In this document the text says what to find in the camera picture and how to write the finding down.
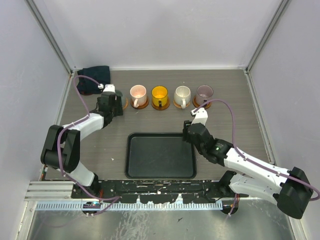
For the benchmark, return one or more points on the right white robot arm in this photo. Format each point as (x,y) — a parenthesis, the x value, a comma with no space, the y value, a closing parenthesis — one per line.
(289,190)

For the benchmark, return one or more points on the dark blue folded cloth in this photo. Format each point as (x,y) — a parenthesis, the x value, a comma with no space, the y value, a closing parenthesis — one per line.
(99,73)

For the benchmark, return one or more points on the white slotted cable duct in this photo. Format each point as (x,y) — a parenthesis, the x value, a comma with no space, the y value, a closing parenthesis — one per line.
(81,205)

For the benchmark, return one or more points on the pink ceramic mug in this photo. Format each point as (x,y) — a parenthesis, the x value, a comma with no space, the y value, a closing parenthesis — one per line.
(138,95)

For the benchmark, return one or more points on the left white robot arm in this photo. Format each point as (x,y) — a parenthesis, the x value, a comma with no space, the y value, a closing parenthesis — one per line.
(61,150)

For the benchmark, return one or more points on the light cork coaster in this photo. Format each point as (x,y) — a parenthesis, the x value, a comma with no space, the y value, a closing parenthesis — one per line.
(179,106)
(125,105)

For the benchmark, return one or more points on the dark wooden coaster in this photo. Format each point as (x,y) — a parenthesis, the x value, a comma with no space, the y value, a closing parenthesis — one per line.
(143,106)
(197,105)
(160,104)

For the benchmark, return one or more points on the black plastic tray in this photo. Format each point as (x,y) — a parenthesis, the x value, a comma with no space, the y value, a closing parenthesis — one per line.
(159,155)

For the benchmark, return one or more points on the grey glass mug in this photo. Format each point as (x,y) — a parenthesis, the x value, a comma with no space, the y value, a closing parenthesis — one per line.
(122,97)

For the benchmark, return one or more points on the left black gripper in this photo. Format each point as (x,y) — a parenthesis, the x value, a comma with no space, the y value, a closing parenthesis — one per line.
(117,111)

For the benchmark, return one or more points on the white ceramic mug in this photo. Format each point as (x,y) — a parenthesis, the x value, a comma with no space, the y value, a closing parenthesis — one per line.
(182,95)

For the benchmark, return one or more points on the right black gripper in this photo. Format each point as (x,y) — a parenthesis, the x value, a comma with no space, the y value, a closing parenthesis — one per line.
(186,136)

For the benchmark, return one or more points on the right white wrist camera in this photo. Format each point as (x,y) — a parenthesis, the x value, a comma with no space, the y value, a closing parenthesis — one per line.
(200,116)

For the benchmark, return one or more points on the purple glass mug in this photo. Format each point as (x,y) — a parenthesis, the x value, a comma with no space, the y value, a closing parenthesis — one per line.
(203,94)

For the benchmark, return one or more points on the yellow mug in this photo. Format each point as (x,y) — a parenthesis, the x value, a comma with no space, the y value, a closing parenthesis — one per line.
(159,96)

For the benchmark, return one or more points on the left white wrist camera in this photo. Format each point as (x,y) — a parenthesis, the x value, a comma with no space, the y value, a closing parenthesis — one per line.
(107,88)

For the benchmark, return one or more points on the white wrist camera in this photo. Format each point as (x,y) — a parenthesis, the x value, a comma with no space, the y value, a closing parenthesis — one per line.
(200,116)
(107,88)

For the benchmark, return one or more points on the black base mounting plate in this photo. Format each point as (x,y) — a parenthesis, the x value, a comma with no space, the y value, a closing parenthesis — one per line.
(164,191)

